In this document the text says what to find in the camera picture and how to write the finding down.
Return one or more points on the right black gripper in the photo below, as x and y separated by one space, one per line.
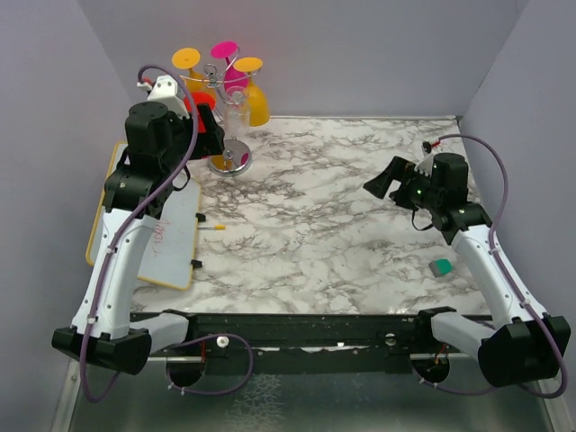
402 170

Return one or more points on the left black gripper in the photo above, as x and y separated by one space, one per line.
211 141

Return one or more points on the chrome wine glass rack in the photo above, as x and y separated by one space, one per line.
236 152

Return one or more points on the clear wine glass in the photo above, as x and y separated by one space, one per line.
236 112

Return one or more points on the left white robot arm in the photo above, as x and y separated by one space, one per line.
159 145

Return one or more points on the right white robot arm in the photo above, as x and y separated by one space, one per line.
524 343

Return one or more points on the orange wine glass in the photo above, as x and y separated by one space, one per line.
219 162

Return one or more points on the red wine glass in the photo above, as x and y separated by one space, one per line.
204 104

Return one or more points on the yellow wine glass right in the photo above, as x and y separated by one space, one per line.
256 98

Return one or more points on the yellow wine glass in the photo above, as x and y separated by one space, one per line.
256 98
187 59

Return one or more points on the pink wine glass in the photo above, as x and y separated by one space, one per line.
236 79

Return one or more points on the yellow wine glass left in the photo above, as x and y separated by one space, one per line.
187 59

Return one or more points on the green whiteboard eraser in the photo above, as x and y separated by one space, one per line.
440 267

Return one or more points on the yellow framed whiteboard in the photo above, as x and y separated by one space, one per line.
167 260

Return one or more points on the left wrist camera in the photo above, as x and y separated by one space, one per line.
167 92

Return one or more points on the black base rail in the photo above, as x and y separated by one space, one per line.
306 344

